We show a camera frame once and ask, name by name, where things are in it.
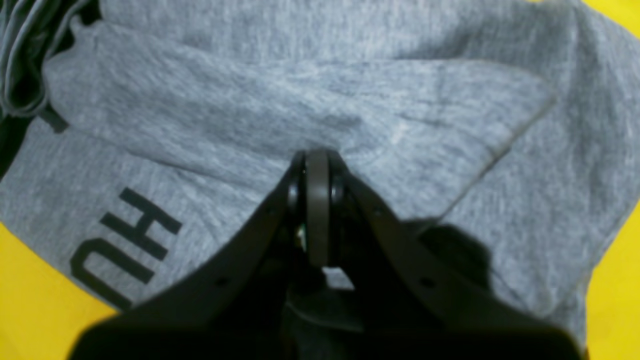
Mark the yellow table cloth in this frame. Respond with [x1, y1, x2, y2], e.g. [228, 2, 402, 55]
[0, 0, 640, 360]

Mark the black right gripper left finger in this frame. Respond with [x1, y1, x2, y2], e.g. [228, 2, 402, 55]
[70, 151, 316, 360]

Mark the grey t-shirt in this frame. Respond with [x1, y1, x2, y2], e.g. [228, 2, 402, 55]
[0, 0, 640, 351]

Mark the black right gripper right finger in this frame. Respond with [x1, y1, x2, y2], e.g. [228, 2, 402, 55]
[317, 150, 583, 360]

